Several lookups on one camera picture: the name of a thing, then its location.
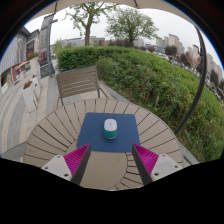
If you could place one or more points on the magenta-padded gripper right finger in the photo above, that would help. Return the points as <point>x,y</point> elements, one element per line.
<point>164,165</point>

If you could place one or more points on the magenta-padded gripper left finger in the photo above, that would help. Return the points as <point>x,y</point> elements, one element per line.
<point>60,166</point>

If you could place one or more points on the white and teal computer mouse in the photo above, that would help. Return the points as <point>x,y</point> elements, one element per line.
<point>110,128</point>

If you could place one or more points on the dark blue mouse pad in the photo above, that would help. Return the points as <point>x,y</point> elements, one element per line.
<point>90,135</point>

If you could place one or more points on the white planter with red flowers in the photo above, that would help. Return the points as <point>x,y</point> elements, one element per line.
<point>34,65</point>
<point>30,96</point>

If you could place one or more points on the brown slatted outdoor chair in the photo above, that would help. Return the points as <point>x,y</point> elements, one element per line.
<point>78,81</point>

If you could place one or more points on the green hedge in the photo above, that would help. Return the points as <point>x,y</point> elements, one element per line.
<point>150,80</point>

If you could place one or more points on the curved dark parasol pole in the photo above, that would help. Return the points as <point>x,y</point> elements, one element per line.
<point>201,76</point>

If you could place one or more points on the grey shopfront building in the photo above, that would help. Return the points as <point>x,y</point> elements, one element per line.
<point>13,53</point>

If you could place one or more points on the distant apartment buildings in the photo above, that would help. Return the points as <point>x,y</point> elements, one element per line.
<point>173,40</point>

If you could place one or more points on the tall grey sign pillar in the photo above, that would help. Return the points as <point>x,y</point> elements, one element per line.
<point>44,40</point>

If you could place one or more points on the bare-trunked sparse tree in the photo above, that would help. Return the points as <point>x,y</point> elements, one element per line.
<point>87,31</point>

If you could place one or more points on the round leafy green tree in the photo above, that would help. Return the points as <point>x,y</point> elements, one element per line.
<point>131,25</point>

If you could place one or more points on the beige parasol canopy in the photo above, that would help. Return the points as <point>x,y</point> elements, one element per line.
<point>116,2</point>

